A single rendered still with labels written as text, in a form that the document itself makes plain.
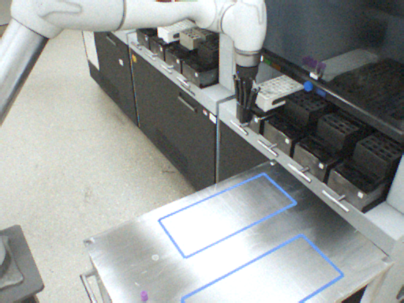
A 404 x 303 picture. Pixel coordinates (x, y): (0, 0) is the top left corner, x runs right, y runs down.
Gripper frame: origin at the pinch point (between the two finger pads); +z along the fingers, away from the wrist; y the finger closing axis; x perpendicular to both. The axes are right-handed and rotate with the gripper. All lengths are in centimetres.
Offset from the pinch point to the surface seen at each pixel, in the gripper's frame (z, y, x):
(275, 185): -2.2, -36.3, 17.2
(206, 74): 0.7, 33.5, -6.1
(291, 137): -1.0, -21.0, -3.2
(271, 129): 0.7, -12.0, -2.4
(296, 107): -7.1, -15.1, -9.9
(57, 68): 80, 241, 10
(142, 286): -2, -45, 63
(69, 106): 80, 174, 22
